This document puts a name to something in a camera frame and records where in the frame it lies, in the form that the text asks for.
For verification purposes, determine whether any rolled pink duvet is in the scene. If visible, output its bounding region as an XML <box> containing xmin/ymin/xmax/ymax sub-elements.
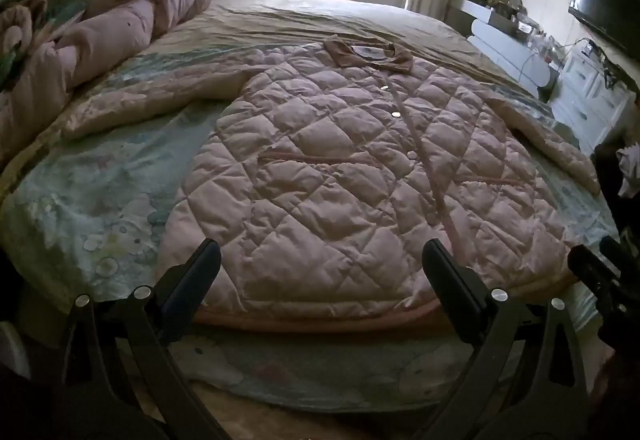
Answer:
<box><xmin>0</xmin><ymin>0</ymin><xmax>216</xmax><ymax>166</ymax></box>

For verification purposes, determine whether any floral printed pillow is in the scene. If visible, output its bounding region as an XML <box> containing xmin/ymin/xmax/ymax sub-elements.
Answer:
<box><xmin>0</xmin><ymin>0</ymin><xmax>88</xmax><ymax>91</ymax></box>

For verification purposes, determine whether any white vanity desk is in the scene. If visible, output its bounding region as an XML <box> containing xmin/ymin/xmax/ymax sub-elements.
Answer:
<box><xmin>447</xmin><ymin>0</ymin><xmax>561</xmax><ymax>103</ymax></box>

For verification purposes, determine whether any dark chair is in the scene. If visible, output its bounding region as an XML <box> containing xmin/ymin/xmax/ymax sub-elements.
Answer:
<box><xmin>592</xmin><ymin>140</ymin><xmax>640</xmax><ymax>233</ymax></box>

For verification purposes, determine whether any black device with cables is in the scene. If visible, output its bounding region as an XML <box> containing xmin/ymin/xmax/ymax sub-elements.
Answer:
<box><xmin>580</xmin><ymin>40</ymin><xmax>640</xmax><ymax>93</ymax></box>

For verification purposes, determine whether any white dresser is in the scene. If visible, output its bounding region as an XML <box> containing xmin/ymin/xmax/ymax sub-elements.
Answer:
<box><xmin>550</xmin><ymin>47</ymin><xmax>636</xmax><ymax>152</ymax></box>

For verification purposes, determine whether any white crumpled cloth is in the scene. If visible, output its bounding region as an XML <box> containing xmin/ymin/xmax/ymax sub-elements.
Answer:
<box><xmin>616</xmin><ymin>147</ymin><xmax>640</xmax><ymax>199</ymax></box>

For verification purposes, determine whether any pink quilted coat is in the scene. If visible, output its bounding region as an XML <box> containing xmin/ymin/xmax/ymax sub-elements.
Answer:
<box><xmin>62</xmin><ymin>34</ymin><xmax>601</xmax><ymax>333</ymax></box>

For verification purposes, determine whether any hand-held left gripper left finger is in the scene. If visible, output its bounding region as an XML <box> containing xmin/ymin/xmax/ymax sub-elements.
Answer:
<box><xmin>52</xmin><ymin>238</ymin><xmax>231</xmax><ymax>440</ymax></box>

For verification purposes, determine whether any cluster of cosmetic bottles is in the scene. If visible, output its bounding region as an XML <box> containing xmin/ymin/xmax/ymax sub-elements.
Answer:
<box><xmin>520</xmin><ymin>15</ymin><xmax>566</xmax><ymax>67</ymax></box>

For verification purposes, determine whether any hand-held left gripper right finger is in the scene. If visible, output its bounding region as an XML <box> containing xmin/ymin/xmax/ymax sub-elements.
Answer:
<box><xmin>422</xmin><ymin>238</ymin><xmax>593</xmax><ymax>440</ymax></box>

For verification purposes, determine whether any bed with cartoon printed sheet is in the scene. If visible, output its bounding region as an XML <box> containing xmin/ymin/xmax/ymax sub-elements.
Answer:
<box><xmin>0</xmin><ymin>0</ymin><xmax>621</xmax><ymax>421</ymax></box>

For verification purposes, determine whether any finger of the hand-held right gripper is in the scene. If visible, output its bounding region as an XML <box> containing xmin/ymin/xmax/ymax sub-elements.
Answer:
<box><xmin>598</xmin><ymin>235</ymin><xmax>640</xmax><ymax>273</ymax></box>
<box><xmin>567</xmin><ymin>244</ymin><xmax>622</xmax><ymax>307</ymax></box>

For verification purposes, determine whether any dark box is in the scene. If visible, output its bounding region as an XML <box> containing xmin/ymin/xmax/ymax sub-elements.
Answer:
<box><xmin>487</xmin><ymin>12</ymin><xmax>531</xmax><ymax>42</ymax></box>

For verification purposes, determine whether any black flat television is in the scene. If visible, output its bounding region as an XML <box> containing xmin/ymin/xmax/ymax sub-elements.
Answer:
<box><xmin>567</xmin><ymin>0</ymin><xmax>640</xmax><ymax>62</ymax></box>

